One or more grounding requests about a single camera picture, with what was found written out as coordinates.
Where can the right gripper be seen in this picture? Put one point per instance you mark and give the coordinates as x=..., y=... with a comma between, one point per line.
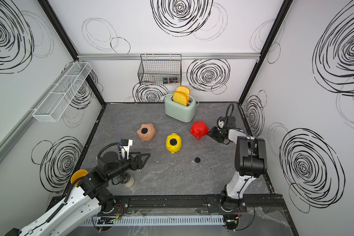
x=213, y=134

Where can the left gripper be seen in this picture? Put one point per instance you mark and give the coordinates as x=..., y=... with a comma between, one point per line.
x=139, y=164

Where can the red piggy bank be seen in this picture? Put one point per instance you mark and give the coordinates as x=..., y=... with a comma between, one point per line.
x=199, y=129

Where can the pink piggy bank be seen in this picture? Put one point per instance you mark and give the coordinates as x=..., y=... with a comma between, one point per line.
x=151, y=132

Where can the yellow piggy bank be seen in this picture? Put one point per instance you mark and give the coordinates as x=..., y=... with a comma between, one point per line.
x=173, y=149

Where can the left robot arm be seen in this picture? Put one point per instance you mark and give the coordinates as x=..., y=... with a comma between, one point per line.
x=87, y=196

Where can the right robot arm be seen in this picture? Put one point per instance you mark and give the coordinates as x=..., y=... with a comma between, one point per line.
x=250, y=160

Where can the clear jar with white contents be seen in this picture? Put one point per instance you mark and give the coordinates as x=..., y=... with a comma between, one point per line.
x=127, y=181

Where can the mint green toaster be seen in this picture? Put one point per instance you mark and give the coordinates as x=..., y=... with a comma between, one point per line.
x=179, y=112

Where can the front toast slice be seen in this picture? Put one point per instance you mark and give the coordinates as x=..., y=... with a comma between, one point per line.
x=181, y=98

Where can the toast slice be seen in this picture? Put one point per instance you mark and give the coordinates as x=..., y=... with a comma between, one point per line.
x=183, y=89
x=181, y=98

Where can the back toast slice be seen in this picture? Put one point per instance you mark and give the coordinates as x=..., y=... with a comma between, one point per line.
x=183, y=89

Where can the yellow mug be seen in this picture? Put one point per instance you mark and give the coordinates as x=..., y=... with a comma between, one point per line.
x=78, y=174

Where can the small jars in basket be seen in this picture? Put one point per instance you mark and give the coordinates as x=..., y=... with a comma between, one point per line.
x=170, y=80

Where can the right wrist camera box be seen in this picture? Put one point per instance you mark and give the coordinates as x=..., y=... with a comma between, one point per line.
x=221, y=123

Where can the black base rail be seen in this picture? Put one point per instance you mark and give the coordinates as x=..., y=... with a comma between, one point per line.
x=206, y=203

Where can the white slotted cable duct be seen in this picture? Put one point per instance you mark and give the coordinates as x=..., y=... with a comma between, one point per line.
x=179, y=220

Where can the black wire wall basket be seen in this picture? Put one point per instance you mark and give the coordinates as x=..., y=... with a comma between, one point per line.
x=154, y=67

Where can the white wire wall shelf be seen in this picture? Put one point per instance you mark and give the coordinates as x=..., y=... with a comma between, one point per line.
x=71, y=90

